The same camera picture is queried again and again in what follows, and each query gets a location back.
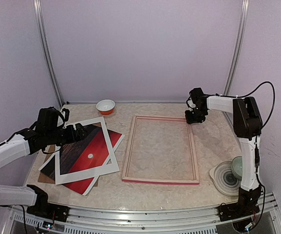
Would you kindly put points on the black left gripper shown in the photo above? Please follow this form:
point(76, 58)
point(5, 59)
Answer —
point(79, 136)

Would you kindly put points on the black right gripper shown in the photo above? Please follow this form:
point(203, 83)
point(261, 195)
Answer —
point(190, 120)

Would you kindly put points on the red dark sunset photo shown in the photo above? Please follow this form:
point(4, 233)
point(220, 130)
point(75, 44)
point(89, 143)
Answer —
point(86, 154)

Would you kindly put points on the white mat board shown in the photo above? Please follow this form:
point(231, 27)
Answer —
point(95, 171)

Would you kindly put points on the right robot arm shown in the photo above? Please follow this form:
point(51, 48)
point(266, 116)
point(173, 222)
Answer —
point(247, 126)

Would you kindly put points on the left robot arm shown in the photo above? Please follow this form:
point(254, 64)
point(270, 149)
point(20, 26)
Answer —
point(31, 196)

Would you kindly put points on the orange white bowl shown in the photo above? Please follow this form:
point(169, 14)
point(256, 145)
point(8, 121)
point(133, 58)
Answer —
point(106, 106)

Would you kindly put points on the brown cardboard backing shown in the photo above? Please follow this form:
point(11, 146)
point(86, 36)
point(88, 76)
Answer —
point(45, 179)

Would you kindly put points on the green ceramic bowl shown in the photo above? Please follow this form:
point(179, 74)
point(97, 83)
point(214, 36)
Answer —
point(236, 167)

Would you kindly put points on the white swirl plate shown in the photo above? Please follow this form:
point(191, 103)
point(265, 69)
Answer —
point(224, 180)

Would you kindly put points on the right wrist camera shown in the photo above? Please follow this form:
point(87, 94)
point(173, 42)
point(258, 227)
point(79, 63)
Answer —
point(190, 104)

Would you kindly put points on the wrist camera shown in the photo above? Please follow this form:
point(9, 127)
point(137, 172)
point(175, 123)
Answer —
point(65, 114)
point(190, 104)

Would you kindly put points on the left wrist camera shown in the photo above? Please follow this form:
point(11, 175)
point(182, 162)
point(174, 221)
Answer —
point(65, 114)

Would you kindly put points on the right aluminium corner post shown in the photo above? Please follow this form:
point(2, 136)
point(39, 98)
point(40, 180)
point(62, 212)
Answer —
point(238, 46)

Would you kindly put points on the aluminium corner post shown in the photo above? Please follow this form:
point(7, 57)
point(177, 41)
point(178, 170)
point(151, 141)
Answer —
point(238, 46)
point(46, 52)

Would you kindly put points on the aluminium front rail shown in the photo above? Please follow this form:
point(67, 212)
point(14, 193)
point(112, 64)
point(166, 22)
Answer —
point(200, 220)

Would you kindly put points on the left aluminium corner post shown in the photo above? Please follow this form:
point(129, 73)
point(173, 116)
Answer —
point(46, 52)

